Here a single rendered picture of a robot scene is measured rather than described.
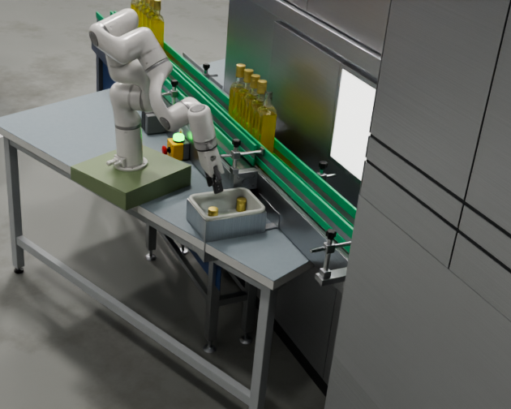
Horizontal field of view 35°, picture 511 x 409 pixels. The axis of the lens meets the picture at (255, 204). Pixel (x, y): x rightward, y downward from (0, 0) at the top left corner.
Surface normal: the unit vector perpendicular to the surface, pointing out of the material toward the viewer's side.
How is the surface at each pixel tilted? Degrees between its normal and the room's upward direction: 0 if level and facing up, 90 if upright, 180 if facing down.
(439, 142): 90
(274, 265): 0
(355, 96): 90
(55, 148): 0
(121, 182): 4
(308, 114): 90
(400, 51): 90
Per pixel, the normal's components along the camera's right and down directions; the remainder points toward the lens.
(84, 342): 0.08, -0.88
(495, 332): -0.90, 0.14
